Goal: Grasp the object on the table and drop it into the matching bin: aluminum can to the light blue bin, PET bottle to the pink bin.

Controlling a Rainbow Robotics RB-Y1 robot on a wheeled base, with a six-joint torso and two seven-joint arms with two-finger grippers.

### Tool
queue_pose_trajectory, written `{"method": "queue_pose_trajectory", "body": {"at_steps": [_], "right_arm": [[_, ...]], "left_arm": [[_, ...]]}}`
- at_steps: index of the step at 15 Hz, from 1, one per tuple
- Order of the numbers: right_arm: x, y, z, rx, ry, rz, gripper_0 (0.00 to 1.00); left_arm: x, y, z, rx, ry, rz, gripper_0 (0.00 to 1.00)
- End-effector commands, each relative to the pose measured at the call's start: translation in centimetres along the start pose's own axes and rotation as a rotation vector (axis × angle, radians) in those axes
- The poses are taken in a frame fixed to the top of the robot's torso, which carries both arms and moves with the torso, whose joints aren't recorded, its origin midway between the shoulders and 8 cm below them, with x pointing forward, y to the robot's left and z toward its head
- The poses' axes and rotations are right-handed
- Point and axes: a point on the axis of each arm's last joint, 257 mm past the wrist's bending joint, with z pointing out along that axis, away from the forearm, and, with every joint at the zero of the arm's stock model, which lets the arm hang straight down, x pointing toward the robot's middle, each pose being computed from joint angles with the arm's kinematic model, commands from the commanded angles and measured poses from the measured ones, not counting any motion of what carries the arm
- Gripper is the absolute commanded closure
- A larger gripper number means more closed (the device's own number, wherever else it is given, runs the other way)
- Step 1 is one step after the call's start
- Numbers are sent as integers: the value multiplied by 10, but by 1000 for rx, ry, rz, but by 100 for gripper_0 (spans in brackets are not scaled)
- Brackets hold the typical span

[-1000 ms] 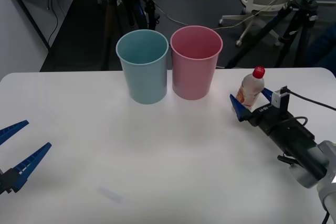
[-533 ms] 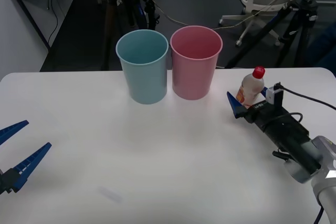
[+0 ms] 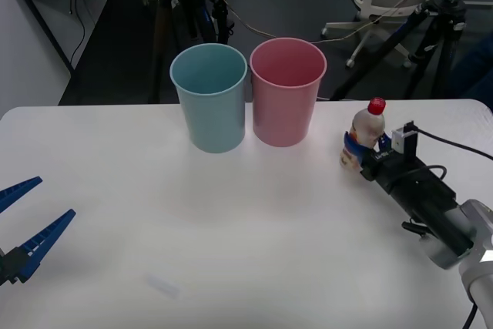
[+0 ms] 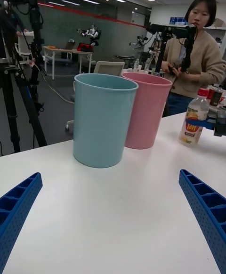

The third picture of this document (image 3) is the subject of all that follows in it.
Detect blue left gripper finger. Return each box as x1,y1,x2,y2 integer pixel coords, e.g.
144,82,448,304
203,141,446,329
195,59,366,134
0,176,43,214
12,209,77,284

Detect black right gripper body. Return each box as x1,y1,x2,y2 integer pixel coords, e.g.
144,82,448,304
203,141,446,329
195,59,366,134
361,148,457,217

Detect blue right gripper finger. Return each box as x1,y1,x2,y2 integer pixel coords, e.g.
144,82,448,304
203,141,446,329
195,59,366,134
343,131,377,172
376,132,394,155

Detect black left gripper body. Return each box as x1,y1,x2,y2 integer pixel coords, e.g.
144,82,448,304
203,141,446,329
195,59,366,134
0,247,17,287

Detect small bottle with red cap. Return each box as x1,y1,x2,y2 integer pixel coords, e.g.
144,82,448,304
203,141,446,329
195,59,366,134
339,97,387,170

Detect black tripod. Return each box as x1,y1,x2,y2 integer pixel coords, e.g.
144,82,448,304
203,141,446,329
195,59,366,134
330,0,493,102
143,0,236,105

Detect pink waste bin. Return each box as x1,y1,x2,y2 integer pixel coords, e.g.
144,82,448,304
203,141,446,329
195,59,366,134
249,37,328,148

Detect pale blue waste bin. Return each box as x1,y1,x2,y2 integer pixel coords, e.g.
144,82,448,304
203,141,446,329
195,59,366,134
169,43,248,154

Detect thin orange and white cable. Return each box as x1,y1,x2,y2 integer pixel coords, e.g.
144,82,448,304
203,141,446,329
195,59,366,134
198,0,463,44

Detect black hanging cable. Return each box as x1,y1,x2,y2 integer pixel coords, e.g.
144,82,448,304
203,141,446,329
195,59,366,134
68,0,86,72

